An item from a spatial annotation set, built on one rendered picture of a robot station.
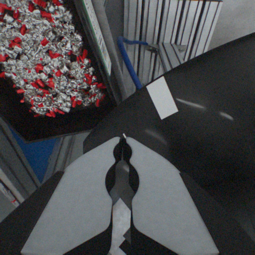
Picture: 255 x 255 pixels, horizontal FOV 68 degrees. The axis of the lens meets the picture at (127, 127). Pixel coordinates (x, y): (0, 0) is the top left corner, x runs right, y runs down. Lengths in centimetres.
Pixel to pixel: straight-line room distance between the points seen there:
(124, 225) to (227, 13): 113
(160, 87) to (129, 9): 88
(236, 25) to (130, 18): 57
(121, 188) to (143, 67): 96
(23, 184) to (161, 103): 47
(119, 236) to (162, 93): 18
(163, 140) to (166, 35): 94
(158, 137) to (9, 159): 39
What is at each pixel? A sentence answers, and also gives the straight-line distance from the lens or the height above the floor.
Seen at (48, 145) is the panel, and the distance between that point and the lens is 75.
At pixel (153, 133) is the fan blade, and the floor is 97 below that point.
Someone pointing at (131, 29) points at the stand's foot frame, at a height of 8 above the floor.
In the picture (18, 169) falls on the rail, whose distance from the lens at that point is 54.
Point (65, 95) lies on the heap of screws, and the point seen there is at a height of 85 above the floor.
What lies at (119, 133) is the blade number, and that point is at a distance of 19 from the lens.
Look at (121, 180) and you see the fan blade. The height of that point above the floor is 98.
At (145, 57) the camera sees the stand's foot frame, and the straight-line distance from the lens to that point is 110.
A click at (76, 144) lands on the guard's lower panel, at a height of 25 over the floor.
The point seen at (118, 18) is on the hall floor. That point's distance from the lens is 112.
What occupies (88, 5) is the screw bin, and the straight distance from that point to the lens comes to 25.
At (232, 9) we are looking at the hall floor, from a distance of 123.
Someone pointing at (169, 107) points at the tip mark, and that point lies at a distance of 16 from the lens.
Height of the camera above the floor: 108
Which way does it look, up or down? 45 degrees down
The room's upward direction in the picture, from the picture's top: 179 degrees clockwise
